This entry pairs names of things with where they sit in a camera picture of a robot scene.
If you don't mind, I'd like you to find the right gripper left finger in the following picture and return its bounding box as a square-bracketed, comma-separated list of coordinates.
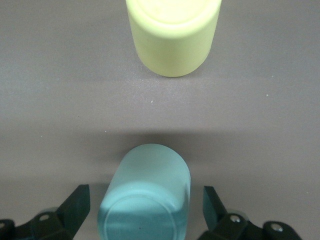
[0, 184, 91, 240]

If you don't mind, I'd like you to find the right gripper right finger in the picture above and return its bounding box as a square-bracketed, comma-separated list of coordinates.
[199, 185, 303, 240]

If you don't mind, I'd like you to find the mint green plastic cup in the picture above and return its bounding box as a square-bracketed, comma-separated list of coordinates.
[96, 143, 192, 240]

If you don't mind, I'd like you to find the yellow plastic cup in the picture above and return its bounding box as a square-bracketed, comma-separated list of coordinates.
[124, 0, 223, 78]

